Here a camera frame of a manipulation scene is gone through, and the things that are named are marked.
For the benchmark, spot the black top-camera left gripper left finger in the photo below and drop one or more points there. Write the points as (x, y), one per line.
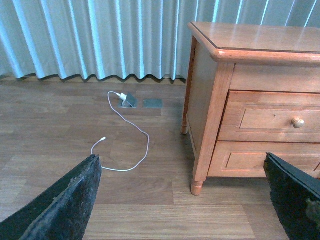
(63, 211)

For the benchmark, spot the black top-camera left gripper right finger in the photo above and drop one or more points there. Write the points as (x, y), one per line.
(295, 196)

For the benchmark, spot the wooden drawer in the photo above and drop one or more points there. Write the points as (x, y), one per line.
(252, 116)
(246, 159)

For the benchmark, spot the light wooden nightstand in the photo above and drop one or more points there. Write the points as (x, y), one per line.
(238, 57)

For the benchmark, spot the open grey floor socket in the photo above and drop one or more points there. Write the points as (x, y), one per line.
(131, 102)

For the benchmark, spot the closed grey floor socket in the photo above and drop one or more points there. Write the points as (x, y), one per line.
(152, 103)

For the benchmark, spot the pale pleated curtain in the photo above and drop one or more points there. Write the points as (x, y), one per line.
(104, 38)

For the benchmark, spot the white wall plug adapter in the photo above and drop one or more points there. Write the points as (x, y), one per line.
(122, 96)

